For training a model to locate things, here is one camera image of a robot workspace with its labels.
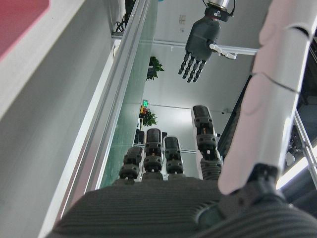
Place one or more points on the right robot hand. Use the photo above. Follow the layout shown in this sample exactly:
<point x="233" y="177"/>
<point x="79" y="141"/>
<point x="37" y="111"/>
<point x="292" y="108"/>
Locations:
<point x="148" y="210"/>

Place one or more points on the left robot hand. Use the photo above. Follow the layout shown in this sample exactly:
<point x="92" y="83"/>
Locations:
<point x="200" y="39"/>

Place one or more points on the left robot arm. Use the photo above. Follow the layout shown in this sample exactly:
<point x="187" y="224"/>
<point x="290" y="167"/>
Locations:
<point x="219" y="12"/>

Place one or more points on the pink plastic box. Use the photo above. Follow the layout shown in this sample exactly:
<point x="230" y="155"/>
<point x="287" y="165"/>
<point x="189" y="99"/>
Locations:
<point x="17" y="22"/>

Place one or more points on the large green plant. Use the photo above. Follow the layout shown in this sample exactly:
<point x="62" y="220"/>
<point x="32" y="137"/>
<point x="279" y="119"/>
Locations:
<point x="154" y="68"/>

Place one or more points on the small green plant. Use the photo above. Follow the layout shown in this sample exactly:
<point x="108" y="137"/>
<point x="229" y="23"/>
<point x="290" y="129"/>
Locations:
<point x="151" y="119"/>

